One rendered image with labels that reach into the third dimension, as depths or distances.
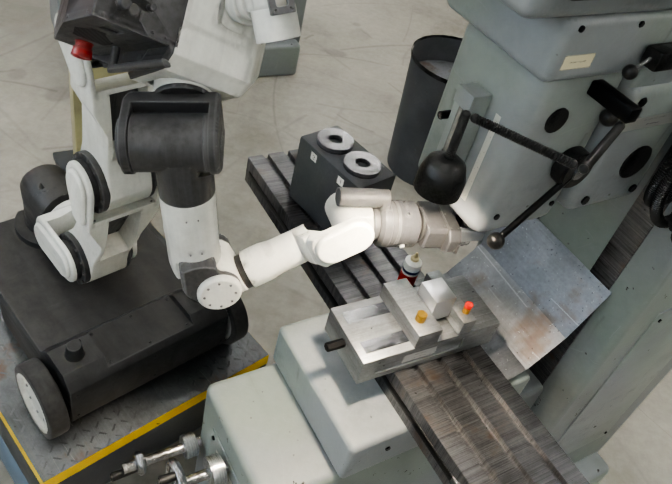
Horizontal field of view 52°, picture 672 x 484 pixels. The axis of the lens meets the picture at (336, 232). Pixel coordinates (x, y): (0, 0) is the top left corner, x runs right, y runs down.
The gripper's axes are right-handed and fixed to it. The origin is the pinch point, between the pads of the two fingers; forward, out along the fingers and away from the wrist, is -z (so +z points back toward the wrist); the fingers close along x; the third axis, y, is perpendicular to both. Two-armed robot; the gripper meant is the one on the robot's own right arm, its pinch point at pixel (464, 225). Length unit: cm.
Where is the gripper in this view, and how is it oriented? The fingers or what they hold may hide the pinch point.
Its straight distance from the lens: 134.3
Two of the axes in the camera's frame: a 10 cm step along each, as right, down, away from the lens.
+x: -2.0, -6.9, 7.0
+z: -9.6, -0.2, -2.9
